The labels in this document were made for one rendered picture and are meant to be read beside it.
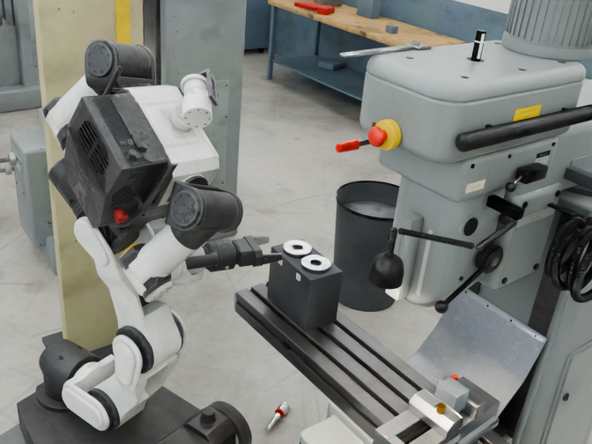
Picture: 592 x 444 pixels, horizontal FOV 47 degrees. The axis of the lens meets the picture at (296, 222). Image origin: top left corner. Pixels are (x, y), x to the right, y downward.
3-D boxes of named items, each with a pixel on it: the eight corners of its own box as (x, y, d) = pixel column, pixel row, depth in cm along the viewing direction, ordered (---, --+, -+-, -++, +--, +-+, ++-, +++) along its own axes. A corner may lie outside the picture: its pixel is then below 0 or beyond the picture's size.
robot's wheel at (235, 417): (197, 440, 238) (199, 397, 229) (207, 432, 242) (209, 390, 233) (241, 470, 229) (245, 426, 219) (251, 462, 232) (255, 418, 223)
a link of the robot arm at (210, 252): (214, 269, 200) (176, 274, 196) (211, 233, 199) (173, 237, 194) (225, 275, 190) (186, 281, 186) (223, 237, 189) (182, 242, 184)
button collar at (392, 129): (391, 154, 133) (396, 125, 130) (371, 144, 137) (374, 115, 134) (399, 152, 134) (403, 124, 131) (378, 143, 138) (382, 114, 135)
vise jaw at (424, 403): (445, 439, 162) (448, 426, 160) (406, 409, 170) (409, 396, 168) (461, 428, 166) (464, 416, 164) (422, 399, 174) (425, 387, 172)
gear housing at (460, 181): (456, 207, 138) (466, 161, 133) (374, 164, 154) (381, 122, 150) (551, 176, 157) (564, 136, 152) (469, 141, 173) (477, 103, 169)
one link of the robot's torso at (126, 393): (72, 410, 213) (111, 326, 183) (122, 378, 227) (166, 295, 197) (103, 447, 209) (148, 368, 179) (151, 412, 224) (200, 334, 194)
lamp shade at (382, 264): (365, 284, 141) (369, 259, 138) (371, 268, 147) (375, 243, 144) (399, 292, 139) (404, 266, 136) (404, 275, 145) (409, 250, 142)
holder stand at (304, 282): (304, 332, 206) (310, 277, 197) (266, 295, 222) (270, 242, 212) (336, 321, 212) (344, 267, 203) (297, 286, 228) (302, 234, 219)
